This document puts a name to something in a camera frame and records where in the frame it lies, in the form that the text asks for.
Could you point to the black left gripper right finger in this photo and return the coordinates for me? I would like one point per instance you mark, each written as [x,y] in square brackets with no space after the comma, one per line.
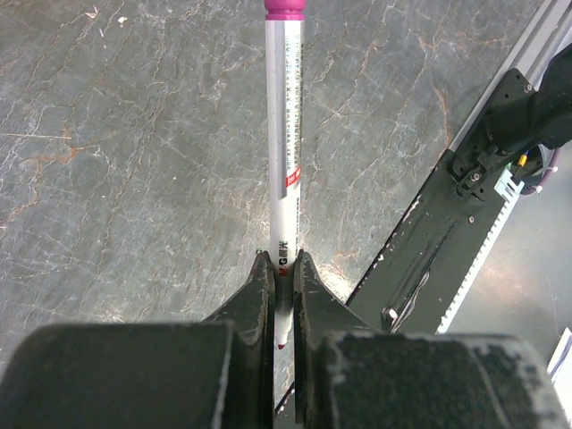
[349,375]

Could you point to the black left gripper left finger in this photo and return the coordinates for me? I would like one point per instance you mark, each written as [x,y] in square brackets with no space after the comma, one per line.
[217,373]

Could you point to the purple capped whiteboard marker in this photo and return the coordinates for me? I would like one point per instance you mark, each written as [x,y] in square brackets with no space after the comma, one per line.
[284,43]

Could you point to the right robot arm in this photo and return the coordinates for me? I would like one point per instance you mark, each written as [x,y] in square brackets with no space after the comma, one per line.
[515,121]

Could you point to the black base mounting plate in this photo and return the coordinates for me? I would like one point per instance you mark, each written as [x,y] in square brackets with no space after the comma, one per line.
[412,281]

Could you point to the light blue cable duct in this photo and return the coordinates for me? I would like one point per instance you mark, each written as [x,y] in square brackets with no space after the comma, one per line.
[506,188]

